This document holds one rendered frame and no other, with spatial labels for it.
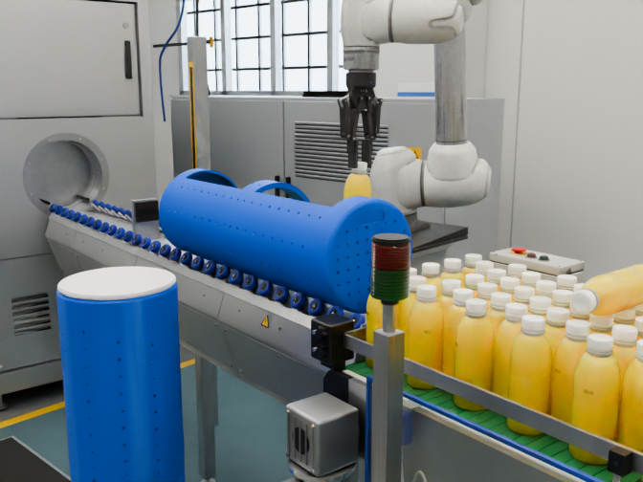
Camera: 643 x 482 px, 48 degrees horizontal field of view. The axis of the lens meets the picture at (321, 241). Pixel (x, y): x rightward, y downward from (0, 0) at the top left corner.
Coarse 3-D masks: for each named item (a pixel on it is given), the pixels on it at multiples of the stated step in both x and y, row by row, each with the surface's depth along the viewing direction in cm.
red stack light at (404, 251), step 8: (376, 248) 115; (384, 248) 114; (392, 248) 113; (400, 248) 114; (408, 248) 115; (376, 256) 115; (384, 256) 114; (392, 256) 114; (400, 256) 114; (408, 256) 115; (376, 264) 115; (384, 264) 114; (392, 264) 114; (400, 264) 114; (408, 264) 115
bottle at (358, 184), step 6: (354, 174) 182; (360, 174) 182; (348, 180) 183; (354, 180) 181; (360, 180) 181; (366, 180) 182; (348, 186) 182; (354, 186) 181; (360, 186) 181; (366, 186) 182; (348, 192) 182; (354, 192) 182; (360, 192) 181; (366, 192) 182
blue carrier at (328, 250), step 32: (192, 192) 220; (224, 192) 208; (256, 192) 198; (288, 192) 212; (160, 224) 234; (192, 224) 216; (224, 224) 202; (256, 224) 190; (288, 224) 180; (320, 224) 171; (352, 224) 170; (384, 224) 176; (224, 256) 207; (256, 256) 190; (288, 256) 178; (320, 256) 168; (352, 256) 171; (288, 288) 190; (320, 288) 172; (352, 288) 173
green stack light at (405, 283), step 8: (376, 272) 115; (384, 272) 114; (392, 272) 114; (400, 272) 115; (408, 272) 116; (376, 280) 116; (384, 280) 115; (392, 280) 115; (400, 280) 115; (408, 280) 116; (376, 288) 116; (384, 288) 115; (392, 288) 115; (400, 288) 115; (408, 288) 116; (376, 296) 116; (384, 296) 115; (392, 296) 115; (400, 296) 115; (408, 296) 117
